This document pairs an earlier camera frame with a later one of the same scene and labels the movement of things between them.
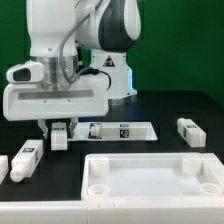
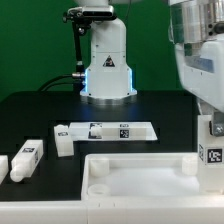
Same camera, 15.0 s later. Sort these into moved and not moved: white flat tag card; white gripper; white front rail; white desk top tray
Moved: white gripper
Not moved: white flat tag card; white desk top tray; white front rail
